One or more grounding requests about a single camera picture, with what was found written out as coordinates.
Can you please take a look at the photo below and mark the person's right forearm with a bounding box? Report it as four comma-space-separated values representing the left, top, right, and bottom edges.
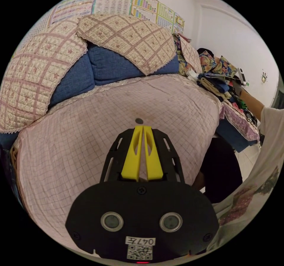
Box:
239, 89, 266, 120

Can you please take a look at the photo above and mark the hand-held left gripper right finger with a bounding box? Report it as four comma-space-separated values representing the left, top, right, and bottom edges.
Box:
143, 126, 164, 180

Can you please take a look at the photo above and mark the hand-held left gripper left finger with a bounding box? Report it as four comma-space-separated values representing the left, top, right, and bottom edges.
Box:
121, 126, 144, 180

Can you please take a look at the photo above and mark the flowered cushion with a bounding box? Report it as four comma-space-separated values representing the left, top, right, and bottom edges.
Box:
173, 33, 193, 76

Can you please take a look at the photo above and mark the large quilted lace-edged cover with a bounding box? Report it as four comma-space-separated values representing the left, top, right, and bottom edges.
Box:
0, 17, 88, 135
76, 14, 178, 75

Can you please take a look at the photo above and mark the bed with pink checked quilt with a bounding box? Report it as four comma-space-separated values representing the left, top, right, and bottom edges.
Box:
0, 73, 260, 257

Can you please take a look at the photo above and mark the blue cushion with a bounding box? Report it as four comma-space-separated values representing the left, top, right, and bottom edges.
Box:
48, 46, 96, 109
87, 42, 180, 87

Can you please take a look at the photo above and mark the small quilted lace-edged cover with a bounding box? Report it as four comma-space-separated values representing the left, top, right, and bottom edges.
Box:
179, 35, 203, 74

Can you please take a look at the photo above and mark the person's body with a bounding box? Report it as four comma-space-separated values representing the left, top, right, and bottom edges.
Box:
192, 105, 284, 252

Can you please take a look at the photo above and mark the pile of clothes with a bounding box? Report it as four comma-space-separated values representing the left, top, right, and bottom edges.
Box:
196, 48, 259, 125

